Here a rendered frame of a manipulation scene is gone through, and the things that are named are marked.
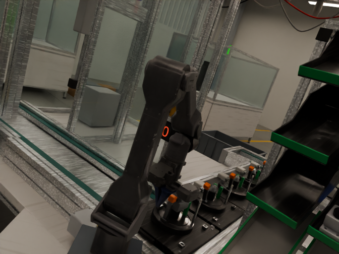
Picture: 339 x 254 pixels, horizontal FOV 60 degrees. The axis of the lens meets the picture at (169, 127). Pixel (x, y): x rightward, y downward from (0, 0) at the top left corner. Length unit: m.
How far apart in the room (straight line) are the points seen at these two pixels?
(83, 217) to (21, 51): 0.97
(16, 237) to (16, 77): 0.89
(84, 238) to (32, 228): 0.37
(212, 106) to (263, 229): 5.08
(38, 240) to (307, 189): 0.75
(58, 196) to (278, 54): 11.89
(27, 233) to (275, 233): 0.70
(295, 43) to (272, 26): 1.25
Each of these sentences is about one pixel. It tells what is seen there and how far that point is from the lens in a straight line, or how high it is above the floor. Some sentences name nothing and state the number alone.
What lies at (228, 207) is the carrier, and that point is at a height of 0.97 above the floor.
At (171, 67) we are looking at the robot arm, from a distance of 0.51.
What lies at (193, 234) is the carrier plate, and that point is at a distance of 0.97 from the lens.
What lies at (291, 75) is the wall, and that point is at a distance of 12.19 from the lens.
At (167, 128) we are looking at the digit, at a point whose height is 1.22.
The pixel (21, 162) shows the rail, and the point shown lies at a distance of 1.25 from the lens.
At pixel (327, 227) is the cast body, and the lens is 0.74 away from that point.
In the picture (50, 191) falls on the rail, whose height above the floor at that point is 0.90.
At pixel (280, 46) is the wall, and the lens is 12.63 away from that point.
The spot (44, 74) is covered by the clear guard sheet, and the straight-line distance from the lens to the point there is 2.04.
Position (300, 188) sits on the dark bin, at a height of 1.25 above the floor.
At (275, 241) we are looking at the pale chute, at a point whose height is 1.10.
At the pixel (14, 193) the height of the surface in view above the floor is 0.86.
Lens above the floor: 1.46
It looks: 13 degrees down
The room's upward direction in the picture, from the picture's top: 18 degrees clockwise
